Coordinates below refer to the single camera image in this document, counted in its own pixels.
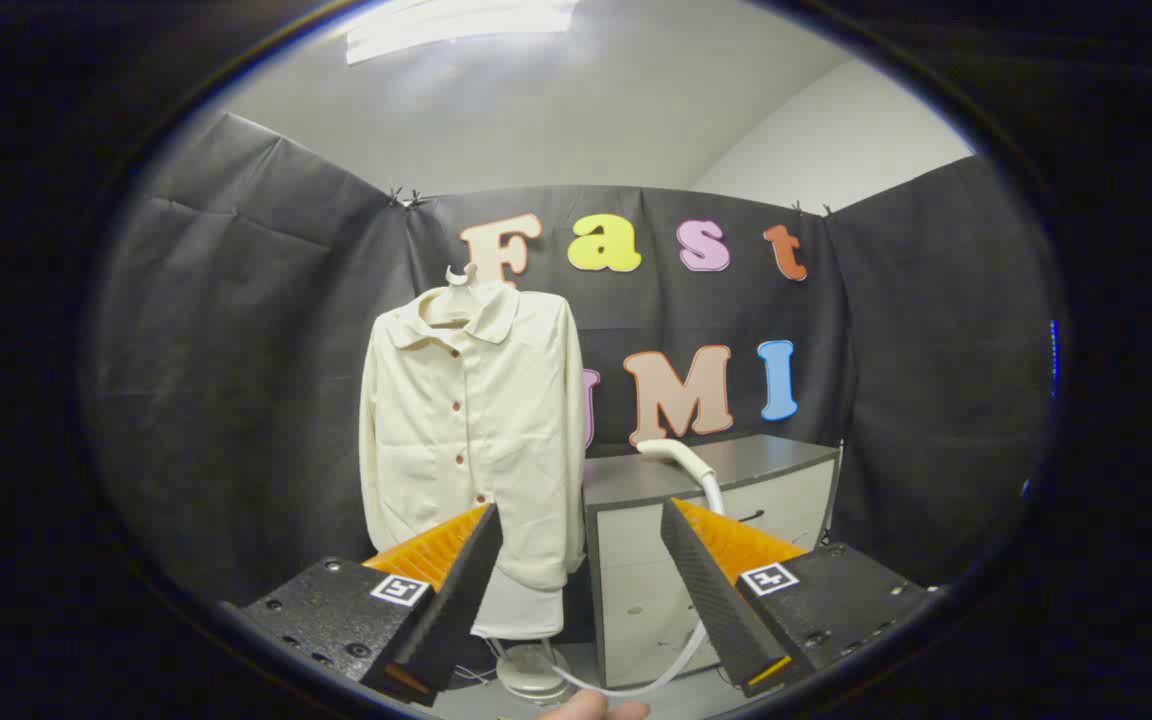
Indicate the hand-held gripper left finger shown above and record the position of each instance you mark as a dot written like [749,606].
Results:
[471,570]

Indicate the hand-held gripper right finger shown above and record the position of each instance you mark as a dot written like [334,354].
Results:
[701,575]

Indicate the cream button-up shirt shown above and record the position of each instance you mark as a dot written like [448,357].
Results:
[496,420]

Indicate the white clothes hanger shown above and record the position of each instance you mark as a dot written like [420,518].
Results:
[456,279]

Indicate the grey and white cabinet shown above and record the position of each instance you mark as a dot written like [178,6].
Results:
[636,590]

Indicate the round white stand base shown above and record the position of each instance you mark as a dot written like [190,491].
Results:
[533,676]

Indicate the ceiling light panel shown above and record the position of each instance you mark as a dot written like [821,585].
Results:
[456,25]

